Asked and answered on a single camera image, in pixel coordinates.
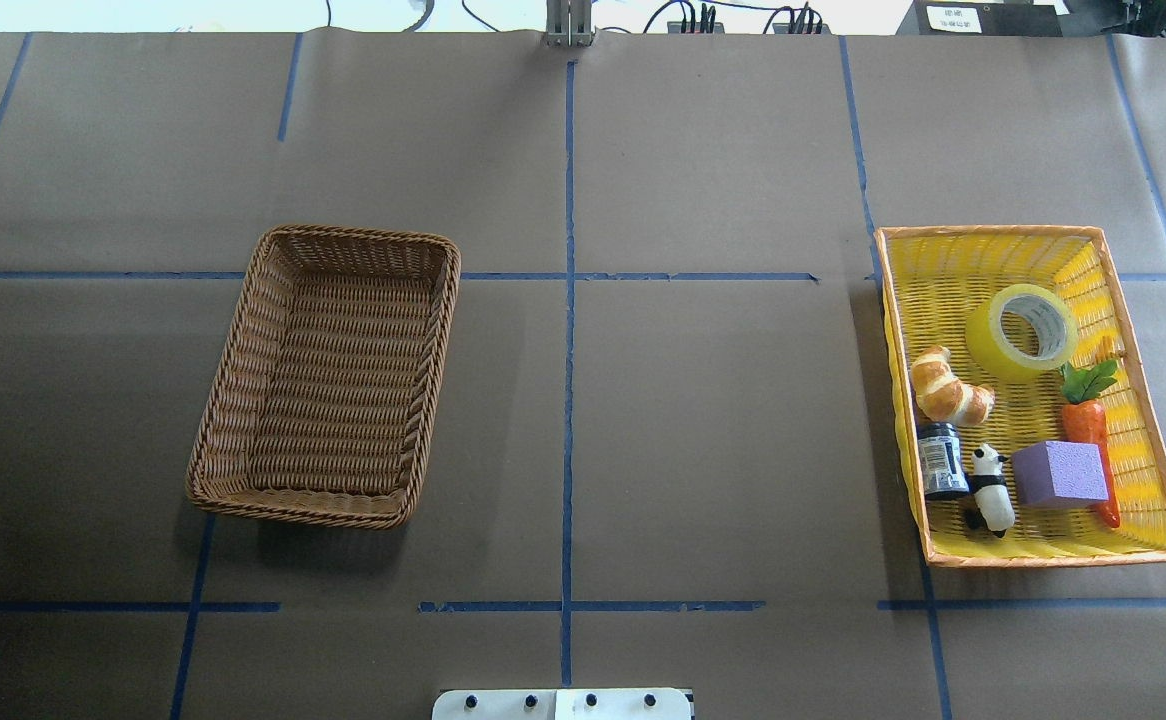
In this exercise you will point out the toy croissant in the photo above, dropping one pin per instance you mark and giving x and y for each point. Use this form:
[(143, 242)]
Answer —
[(942, 396)]

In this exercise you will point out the yellow plastic basket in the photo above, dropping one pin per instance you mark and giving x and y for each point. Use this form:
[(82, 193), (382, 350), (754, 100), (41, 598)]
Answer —
[(933, 278)]

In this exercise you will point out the brown wicker basket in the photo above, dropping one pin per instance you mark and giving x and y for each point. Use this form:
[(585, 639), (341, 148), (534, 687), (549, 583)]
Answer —
[(323, 405)]

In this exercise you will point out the white mounting plate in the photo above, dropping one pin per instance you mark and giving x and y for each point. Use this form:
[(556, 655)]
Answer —
[(566, 703)]

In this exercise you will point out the yellow tape roll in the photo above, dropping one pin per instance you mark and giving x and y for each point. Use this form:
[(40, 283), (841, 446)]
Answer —
[(1044, 314)]

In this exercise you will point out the small black jar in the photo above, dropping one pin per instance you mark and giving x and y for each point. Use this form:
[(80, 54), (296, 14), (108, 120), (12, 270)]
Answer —
[(939, 452)]

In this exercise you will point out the aluminium frame post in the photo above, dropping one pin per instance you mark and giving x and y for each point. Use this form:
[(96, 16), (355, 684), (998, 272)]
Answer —
[(569, 23)]

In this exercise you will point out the panda figurine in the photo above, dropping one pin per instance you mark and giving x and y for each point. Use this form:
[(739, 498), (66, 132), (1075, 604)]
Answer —
[(989, 504)]

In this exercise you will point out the toy carrot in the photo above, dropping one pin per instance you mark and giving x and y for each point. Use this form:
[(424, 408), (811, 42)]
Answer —
[(1084, 420)]

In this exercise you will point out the black box with label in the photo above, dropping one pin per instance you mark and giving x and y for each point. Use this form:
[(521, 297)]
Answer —
[(979, 18)]

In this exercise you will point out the purple foam block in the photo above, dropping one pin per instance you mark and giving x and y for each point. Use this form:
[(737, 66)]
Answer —
[(1060, 475)]

